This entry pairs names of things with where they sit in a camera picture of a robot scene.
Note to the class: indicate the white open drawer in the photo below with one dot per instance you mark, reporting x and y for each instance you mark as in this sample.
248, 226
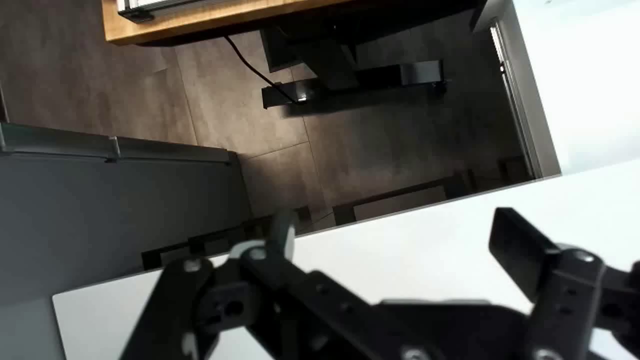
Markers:
587, 81

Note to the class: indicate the black flat electronic device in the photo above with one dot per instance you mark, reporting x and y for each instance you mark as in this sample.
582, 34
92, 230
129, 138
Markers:
157, 5

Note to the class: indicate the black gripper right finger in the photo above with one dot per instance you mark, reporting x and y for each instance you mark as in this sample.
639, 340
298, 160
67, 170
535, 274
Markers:
566, 292

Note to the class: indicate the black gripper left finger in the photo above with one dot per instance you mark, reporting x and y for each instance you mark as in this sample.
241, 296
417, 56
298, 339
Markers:
200, 300

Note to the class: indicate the black metal stand base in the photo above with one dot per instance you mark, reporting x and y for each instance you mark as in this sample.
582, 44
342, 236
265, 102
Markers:
347, 72

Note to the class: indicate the dark grey refrigerator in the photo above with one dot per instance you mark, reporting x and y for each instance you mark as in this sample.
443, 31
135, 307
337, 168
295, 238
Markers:
100, 213

